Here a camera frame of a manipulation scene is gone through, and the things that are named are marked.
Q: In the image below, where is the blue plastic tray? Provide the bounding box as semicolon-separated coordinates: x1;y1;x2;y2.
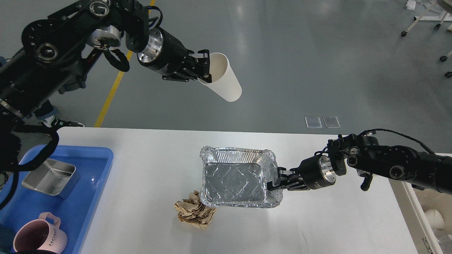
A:
0;146;114;254

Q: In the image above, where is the white cup inside bin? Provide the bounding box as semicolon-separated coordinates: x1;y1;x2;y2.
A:
424;209;445;230

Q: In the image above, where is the white wheeled cart frame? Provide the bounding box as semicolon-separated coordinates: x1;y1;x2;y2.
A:
400;0;452;79

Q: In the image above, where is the floor socket cover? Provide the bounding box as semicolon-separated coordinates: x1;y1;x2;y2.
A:
323;116;341;128
305;116;322;129

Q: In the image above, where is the white paper cup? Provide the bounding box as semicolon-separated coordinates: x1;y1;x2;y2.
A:
198;53;242;102

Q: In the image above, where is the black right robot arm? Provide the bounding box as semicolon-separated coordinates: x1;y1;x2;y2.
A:
267;129;452;195

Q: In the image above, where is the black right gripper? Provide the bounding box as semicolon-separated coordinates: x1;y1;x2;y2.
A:
269;155;337;191

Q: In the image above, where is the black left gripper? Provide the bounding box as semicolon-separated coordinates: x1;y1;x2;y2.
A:
137;27;212;83

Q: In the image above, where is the white plastic bin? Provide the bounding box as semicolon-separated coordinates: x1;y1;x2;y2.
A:
389;180;452;254

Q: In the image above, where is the right floor socket cover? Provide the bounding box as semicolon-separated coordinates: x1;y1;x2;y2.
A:
323;116;341;128

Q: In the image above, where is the aluminium foil tray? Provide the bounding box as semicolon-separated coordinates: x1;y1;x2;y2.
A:
199;146;284;208

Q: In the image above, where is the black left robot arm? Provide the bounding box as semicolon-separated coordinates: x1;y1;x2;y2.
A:
0;0;212;208

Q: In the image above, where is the stainless steel rectangular tray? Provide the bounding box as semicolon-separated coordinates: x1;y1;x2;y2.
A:
22;159;80;199

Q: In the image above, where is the brown paper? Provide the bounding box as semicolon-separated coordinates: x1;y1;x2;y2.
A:
174;190;217;230

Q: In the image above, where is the person in black sweater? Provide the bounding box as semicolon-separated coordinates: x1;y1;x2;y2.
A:
34;99;85;130

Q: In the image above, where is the left floor socket cover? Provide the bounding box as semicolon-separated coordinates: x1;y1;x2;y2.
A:
305;116;322;129

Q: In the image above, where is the pink ribbed mug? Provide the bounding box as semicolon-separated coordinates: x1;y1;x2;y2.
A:
13;212;68;254

